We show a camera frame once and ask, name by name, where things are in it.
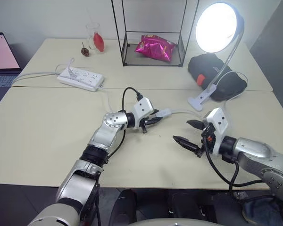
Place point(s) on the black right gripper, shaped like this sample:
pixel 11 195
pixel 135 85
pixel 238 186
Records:
pixel 207 141

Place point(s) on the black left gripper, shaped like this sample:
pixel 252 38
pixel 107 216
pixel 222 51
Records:
pixel 144 122

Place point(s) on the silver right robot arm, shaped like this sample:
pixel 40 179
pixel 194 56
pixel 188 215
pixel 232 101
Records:
pixel 257 150

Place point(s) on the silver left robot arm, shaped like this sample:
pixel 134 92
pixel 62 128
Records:
pixel 108 134

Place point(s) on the white round clamp desk lamp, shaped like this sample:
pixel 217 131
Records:
pixel 217 26

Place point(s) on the pink snack bag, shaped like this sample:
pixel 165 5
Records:
pixel 155 48

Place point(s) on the black pouch with orange patch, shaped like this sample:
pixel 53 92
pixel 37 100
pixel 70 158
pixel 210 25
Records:
pixel 207 67

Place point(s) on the white power strip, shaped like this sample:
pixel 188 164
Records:
pixel 81 78

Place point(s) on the silver robot torso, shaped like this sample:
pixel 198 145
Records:
pixel 174 222

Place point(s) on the red object in glass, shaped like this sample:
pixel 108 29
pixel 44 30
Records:
pixel 99 42

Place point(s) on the small dark red dried fruit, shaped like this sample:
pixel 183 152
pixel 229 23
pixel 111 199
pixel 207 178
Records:
pixel 85 51

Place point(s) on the dark rounded shape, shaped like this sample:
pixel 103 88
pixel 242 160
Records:
pixel 121 209

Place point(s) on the clear drinking glass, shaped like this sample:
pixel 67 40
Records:
pixel 93 29

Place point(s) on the open laptop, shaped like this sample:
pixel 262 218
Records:
pixel 1 61

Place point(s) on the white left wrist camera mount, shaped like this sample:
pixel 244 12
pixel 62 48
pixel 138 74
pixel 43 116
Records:
pixel 143 108

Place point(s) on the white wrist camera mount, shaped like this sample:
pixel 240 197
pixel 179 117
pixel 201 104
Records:
pixel 143 108
pixel 219 124

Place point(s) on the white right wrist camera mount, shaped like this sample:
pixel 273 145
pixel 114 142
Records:
pixel 219 124

